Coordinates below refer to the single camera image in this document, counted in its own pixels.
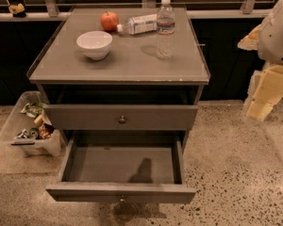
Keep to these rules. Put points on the grey drawer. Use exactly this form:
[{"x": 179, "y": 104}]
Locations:
[
  {"x": 106, "y": 117},
  {"x": 144, "y": 166}
]

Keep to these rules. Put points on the brass upper drawer knob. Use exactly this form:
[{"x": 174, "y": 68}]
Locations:
[{"x": 122, "y": 119}]

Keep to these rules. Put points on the upright clear water bottle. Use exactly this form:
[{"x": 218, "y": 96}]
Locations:
[{"x": 165, "y": 30}]

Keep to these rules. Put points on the small yellow black figurine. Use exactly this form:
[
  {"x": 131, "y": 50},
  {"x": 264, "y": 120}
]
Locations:
[{"x": 17, "y": 10}]

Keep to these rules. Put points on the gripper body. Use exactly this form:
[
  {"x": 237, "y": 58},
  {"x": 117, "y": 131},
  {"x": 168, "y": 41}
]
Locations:
[{"x": 275, "y": 38}]

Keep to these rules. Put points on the lying plastic bottle white label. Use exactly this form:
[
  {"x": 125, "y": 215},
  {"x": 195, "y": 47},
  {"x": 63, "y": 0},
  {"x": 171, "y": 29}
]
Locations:
[{"x": 138, "y": 25}]

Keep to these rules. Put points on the clear plastic trash bin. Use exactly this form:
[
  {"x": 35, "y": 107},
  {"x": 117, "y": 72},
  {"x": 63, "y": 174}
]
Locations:
[{"x": 15, "y": 131}]

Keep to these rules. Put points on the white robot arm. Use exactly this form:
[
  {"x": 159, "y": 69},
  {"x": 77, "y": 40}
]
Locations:
[{"x": 267, "y": 39}]

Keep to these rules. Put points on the green snack wrapper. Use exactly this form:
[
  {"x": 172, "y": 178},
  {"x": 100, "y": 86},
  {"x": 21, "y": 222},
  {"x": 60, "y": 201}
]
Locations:
[{"x": 32, "y": 110}]

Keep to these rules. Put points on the grey wooden drawer cabinet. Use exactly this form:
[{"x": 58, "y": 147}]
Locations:
[{"x": 131, "y": 73}]

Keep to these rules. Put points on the red apple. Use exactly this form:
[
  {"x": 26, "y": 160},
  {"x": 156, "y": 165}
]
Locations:
[{"x": 109, "y": 21}]

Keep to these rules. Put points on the white ceramic bowl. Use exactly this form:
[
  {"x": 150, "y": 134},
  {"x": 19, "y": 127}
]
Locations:
[{"x": 94, "y": 44}]

